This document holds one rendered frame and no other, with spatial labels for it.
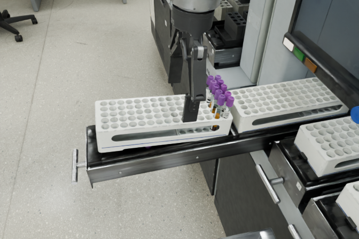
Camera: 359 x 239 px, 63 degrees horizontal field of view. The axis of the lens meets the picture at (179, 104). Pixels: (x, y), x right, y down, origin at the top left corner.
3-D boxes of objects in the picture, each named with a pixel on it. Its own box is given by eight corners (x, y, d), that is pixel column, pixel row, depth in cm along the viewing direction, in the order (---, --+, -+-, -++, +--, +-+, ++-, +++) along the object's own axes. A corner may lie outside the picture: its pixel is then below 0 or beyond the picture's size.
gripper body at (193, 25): (168, -6, 53) (164, 41, 59) (178, 14, 47) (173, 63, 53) (207, -5, 55) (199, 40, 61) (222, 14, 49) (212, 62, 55)
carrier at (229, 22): (241, 42, 101) (243, 25, 97) (235, 42, 100) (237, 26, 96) (228, 27, 109) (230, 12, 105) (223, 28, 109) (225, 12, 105)
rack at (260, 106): (324, 92, 82) (331, 74, 78) (346, 116, 75) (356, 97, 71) (223, 109, 77) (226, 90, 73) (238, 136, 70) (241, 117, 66)
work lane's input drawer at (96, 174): (323, 104, 89) (333, 80, 83) (353, 137, 79) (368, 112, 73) (73, 148, 76) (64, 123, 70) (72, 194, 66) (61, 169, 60)
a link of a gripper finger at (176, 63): (170, 57, 65) (170, 56, 65) (168, 83, 69) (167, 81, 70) (184, 57, 65) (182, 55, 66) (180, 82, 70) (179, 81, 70)
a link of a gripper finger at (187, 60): (199, 38, 56) (202, 37, 54) (204, 97, 55) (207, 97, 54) (179, 39, 55) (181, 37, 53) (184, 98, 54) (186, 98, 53)
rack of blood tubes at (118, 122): (215, 110, 77) (219, 92, 73) (228, 138, 69) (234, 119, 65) (96, 120, 69) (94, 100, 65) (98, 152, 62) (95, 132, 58)
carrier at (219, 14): (225, 23, 112) (227, 7, 108) (220, 23, 111) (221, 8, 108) (215, 10, 120) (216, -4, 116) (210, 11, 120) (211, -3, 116)
